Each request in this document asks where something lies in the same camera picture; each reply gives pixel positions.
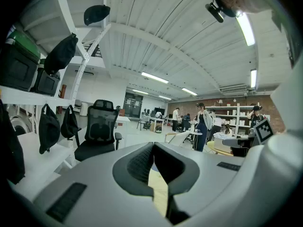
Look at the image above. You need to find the head-worn black camera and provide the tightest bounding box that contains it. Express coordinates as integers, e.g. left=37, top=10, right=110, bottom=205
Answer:
left=205, top=2, right=224, bottom=23

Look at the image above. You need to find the row of black caps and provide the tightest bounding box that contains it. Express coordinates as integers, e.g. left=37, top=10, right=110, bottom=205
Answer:
left=0, top=98, right=26, bottom=185

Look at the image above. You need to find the white frame chair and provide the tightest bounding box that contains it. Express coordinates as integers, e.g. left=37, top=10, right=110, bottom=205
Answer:
left=165, top=131, right=190, bottom=148

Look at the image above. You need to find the white storage shelving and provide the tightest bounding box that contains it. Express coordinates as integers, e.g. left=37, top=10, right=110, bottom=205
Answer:
left=205, top=103, right=255, bottom=138

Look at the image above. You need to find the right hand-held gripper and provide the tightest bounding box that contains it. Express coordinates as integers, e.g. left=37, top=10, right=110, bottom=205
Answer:
left=231, top=118, right=275, bottom=157

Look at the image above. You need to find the black mesh office chair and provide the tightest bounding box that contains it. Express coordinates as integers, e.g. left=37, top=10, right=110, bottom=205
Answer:
left=74, top=99, right=123, bottom=162

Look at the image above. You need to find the black fabric bag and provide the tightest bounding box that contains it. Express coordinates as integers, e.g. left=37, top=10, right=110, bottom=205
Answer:
left=44, top=33, right=79, bottom=77
left=60, top=105, right=80, bottom=140
left=84, top=5, right=111, bottom=27

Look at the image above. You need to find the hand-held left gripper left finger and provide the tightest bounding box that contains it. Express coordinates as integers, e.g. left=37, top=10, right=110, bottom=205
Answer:
left=33, top=141, right=173, bottom=227

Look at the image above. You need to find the green-lidded black box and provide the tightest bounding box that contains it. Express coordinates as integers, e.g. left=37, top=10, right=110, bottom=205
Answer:
left=30, top=59, right=61, bottom=96
left=0, top=29, right=41, bottom=92

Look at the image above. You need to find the dark double door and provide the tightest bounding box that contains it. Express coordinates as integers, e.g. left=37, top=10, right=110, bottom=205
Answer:
left=123, top=92, right=144, bottom=118

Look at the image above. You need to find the beige plastic basket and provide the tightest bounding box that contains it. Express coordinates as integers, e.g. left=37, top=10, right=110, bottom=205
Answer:
left=214, top=131, right=234, bottom=154

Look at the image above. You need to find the ceiling air conditioner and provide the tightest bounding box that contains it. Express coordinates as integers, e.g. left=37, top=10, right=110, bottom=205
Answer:
left=220, top=84, right=248, bottom=95

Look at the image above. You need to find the pale yellow garment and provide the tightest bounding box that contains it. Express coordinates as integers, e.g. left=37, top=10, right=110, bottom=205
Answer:
left=148, top=168, right=169, bottom=218

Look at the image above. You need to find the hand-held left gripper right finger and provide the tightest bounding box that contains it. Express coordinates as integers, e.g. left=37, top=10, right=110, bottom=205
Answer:
left=153, top=141, right=247, bottom=227

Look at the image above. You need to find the ceiling tube light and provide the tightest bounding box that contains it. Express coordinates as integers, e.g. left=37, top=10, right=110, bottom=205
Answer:
left=181, top=87, right=198, bottom=96
left=250, top=69, right=258, bottom=89
left=141, top=71, right=169, bottom=84
left=236, top=10, right=256, bottom=47

